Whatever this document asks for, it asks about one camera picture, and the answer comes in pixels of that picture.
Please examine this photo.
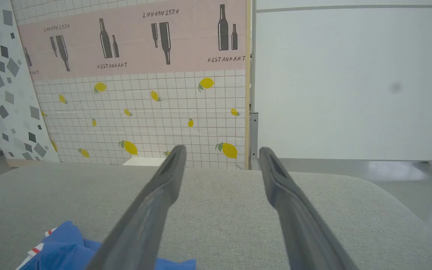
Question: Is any white partition board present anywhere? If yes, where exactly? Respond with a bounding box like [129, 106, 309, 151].
[250, 0, 432, 162]

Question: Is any blue and white garment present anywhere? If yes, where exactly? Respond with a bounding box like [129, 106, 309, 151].
[15, 220, 197, 270]

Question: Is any lemon print partition panel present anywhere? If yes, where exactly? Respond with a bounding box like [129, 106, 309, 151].
[10, 0, 252, 170]

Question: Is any grey terrazzo print panel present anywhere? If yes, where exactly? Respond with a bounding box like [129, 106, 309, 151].
[0, 0, 61, 164]

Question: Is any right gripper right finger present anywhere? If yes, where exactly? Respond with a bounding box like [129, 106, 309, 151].
[258, 147, 359, 270]

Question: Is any white box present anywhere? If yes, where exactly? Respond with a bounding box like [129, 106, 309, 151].
[122, 157, 168, 167]

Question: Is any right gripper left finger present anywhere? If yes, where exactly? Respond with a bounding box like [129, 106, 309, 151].
[87, 145, 187, 270]

